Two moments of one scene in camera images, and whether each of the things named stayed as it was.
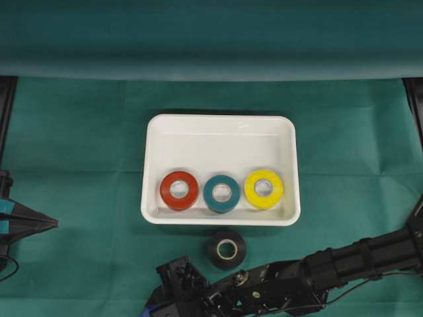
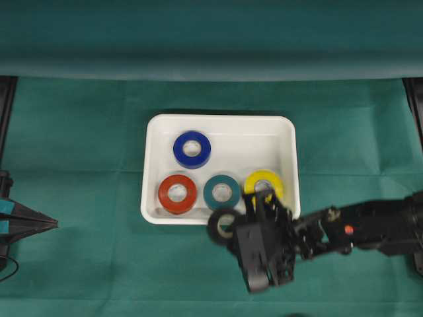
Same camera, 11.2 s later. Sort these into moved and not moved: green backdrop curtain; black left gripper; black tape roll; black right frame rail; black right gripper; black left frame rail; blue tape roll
Moved: blue tape roll; black tape roll; black right gripper
Not moved: black left frame rail; black right frame rail; green backdrop curtain; black left gripper
